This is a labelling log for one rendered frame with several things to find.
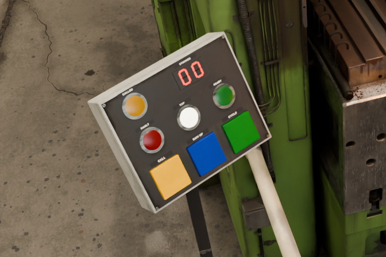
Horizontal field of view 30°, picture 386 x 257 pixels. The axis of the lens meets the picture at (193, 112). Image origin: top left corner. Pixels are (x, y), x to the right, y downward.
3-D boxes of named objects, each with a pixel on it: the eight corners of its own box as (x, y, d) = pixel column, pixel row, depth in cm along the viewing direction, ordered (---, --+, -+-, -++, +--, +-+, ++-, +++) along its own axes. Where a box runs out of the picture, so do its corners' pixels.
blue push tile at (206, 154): (227, 159, 165) (214, 132, 163) (201, 176, 162) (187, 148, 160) (223, 158, 166) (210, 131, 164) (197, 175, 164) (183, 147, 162)
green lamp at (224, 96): (236, 104, 164) (234, 90, 161) (216, 109, 164) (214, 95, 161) (233, 96, 167) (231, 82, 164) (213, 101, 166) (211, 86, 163)
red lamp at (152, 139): (165, 149, 157) (161, 135, 154) (144, 154, 157) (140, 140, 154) (162, 139, 160) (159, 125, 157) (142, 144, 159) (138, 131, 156)
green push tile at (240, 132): (260, 138, 168) (248, 110, 166) (235, 154, 165) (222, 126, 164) (257, 137, 170) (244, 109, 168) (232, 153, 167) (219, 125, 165)
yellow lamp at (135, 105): (148, 115, 155) (144, 100, 152) (127, 120, 155) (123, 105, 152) (146, 106, 157) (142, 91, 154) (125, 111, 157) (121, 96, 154)
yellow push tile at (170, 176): (192, 182, 161) (178, 154, 159) (165, 200, 158) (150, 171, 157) (189, 181, 163) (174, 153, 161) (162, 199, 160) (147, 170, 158)
